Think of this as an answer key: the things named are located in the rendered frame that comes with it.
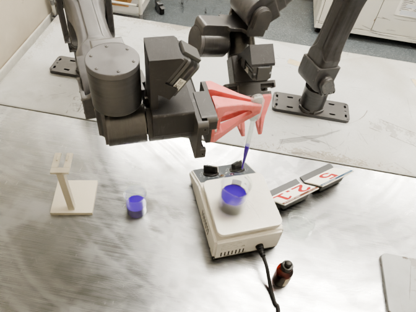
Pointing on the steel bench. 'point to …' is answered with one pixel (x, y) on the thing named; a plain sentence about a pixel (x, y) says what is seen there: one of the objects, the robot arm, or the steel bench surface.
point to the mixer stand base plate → (398, 282)
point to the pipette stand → (72, 190)
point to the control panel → (218, 172)
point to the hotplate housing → (270, 238)
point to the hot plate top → (252, 205)
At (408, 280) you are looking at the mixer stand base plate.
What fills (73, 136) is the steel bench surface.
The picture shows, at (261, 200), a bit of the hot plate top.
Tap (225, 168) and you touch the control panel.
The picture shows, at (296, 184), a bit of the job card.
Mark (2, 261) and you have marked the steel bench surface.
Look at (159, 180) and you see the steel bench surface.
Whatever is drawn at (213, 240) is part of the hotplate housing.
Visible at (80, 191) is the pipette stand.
